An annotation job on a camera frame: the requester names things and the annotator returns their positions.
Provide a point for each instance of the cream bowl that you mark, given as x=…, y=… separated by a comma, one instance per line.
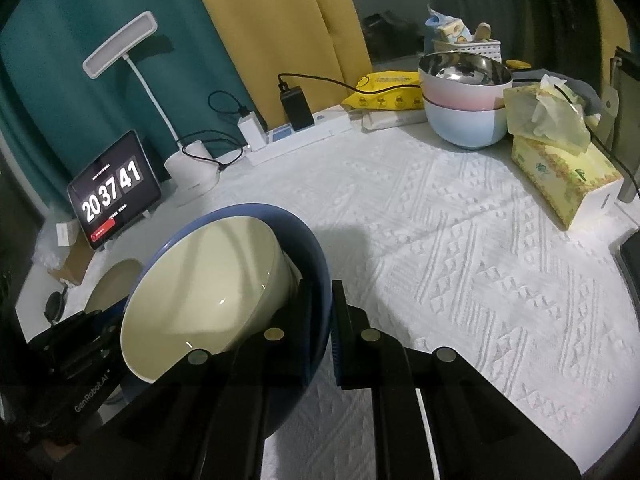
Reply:
x=200, y=300

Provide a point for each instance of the white power strip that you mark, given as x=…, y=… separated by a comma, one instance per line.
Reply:
x=300, y=136

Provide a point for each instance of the teal curtain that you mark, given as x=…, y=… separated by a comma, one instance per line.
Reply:
x=200, y=60

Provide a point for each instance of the yellow tissue pack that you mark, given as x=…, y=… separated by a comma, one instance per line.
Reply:
x=545, y=110

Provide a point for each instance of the small white box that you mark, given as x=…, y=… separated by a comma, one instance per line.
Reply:
x=62, y=235

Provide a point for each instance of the yellow packet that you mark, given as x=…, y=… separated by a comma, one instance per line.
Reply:
x=387, y=90

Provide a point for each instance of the grey cloth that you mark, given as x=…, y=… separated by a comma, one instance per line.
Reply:
x=582, y=92

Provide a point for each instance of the clear plastic bag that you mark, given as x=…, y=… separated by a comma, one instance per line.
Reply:
x=45, y=247

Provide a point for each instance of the white desk lamp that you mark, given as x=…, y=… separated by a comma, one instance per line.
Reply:
x=120, y=45

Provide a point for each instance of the black charger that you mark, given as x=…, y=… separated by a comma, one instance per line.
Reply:
x=297, y=107

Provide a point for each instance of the yellow curtain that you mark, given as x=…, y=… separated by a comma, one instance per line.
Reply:
x=280, y=20
x=606, y=10

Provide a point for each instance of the tablet with clock display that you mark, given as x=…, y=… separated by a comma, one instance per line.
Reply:
x=117, y=185

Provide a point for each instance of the large blue bowl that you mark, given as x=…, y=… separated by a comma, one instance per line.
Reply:
x=296, y=240

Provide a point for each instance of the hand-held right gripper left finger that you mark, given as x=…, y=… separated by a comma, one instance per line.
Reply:
x=304, y=310

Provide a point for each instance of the light blue bowl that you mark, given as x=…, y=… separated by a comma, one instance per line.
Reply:
x=465, y=125

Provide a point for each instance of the black phone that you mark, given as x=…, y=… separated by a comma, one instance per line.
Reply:
x=631, y=265

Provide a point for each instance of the cardboard box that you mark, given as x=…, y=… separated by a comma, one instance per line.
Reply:
x=75, y=261

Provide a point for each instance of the yellow lid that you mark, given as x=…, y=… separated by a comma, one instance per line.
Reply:
x=517, y=65

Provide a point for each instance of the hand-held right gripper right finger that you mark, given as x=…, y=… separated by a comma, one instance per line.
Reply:
x=345, y=320

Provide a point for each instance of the cream plate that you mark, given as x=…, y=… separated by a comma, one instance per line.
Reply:
x=112, y=280

